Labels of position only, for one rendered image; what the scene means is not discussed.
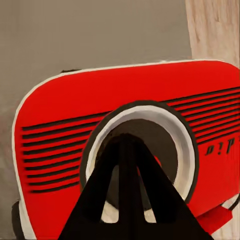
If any radio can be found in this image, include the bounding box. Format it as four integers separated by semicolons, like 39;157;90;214
11;58;240;240

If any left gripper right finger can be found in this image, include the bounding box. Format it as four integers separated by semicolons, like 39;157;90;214
125;133;211;240

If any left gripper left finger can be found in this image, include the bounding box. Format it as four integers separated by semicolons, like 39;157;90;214
58;133;133;240

